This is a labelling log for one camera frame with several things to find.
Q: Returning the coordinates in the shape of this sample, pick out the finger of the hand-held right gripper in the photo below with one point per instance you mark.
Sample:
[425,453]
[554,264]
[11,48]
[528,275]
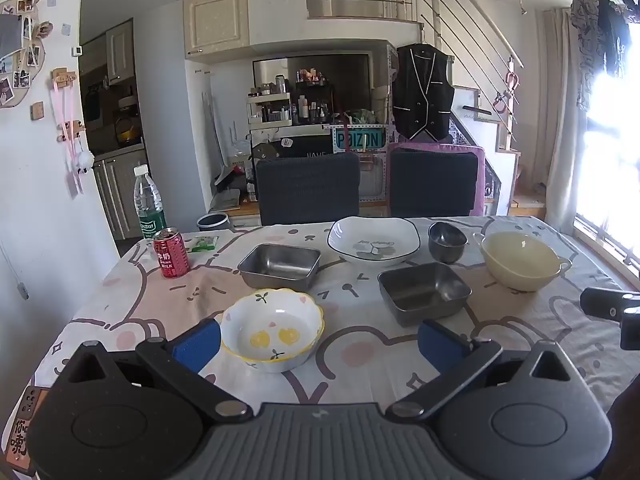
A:
[607,302]

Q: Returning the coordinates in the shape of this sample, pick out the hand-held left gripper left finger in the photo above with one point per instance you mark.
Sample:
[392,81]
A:
[197,347]

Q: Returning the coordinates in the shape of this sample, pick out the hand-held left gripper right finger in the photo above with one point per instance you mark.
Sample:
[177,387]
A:
[440,347]

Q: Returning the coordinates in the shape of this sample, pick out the rectangular steel container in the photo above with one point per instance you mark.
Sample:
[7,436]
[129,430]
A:
[425,290]
[280,260]

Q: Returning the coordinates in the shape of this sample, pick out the floral bowl with yellow rim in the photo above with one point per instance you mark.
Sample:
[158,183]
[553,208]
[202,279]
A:
[270,320]

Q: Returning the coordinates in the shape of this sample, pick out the small round steel bowl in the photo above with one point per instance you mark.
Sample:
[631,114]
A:
[447,250]

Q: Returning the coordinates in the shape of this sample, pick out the white square plate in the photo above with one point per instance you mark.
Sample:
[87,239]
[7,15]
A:
[370,240]

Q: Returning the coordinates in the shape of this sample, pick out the bear printed tablecloth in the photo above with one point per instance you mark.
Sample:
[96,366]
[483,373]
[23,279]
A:
[200,300]

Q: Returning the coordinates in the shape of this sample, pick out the red drink can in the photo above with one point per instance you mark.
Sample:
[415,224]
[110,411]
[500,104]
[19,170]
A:
[171,260]

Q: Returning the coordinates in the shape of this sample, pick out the green snack packet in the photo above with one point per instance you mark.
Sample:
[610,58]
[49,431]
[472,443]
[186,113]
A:
[204,244]

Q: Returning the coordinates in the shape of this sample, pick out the grey trash bin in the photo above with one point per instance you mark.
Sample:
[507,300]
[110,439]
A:
[212,221]

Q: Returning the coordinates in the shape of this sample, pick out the clear plastic water bottle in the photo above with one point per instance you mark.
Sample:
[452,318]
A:
[150,210]

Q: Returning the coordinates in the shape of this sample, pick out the grey kitchen base cabinet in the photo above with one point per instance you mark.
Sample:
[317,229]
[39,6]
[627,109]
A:
[117,195]

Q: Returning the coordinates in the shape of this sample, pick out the beige curtain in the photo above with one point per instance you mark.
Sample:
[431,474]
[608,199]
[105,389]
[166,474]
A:
[560,135]

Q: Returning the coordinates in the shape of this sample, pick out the pink chair cover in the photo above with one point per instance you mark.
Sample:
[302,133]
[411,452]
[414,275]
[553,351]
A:
[435,146]

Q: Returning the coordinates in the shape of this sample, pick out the white plush toy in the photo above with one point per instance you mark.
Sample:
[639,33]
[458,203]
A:
[82,161]

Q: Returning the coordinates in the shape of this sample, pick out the teal sign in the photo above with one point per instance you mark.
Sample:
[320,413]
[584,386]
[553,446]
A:
[357,140]

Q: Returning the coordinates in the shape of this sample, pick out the black vest with white trim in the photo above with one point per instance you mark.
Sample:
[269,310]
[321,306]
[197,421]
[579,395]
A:
[415,105]

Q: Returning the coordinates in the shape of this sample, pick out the white cosmetics shelf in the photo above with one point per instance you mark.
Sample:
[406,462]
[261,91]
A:
[270,107]

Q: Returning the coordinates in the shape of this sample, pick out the hanging dark clothes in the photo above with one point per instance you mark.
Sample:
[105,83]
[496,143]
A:
[605,30]

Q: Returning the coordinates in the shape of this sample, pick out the stair railing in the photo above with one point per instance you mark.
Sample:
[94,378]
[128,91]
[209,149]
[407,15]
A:
[450,15]

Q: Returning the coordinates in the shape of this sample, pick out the cream wall cabinet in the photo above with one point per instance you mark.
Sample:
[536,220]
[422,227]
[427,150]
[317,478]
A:
[217,20]

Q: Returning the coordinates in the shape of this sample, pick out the wall photo board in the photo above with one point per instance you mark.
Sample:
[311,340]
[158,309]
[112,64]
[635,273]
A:
[15,55]

